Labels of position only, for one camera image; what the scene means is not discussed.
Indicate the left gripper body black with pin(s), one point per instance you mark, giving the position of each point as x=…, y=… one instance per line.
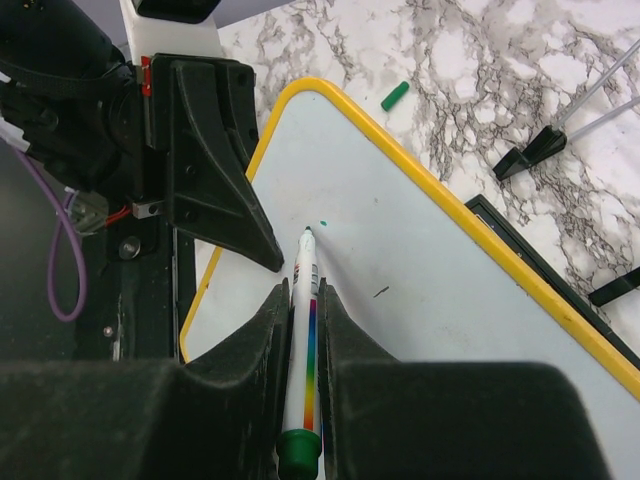
x=133, y=303

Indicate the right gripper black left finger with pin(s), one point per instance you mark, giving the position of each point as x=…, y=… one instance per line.
x=216, y=417

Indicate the wire whiteboard stand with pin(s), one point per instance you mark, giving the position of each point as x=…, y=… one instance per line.
x=551, y=140

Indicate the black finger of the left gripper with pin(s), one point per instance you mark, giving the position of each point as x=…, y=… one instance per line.
x=213, y=134

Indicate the green marker cap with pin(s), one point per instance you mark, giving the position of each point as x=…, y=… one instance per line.
x=393, y=97

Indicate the yellow framed whiteboard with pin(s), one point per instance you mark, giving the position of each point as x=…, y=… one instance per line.
x=411, y=263

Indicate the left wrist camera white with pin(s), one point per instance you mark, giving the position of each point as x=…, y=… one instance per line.
x=148, y=36

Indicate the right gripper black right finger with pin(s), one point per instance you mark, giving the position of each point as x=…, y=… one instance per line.
x=388, y=419

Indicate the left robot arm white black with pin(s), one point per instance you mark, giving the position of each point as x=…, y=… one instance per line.
x=57, y=66

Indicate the black white chessboard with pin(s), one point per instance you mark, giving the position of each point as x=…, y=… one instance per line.
x=486, y=212

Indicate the white whiteboard marker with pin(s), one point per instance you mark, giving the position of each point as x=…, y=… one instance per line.
x=299, y=445

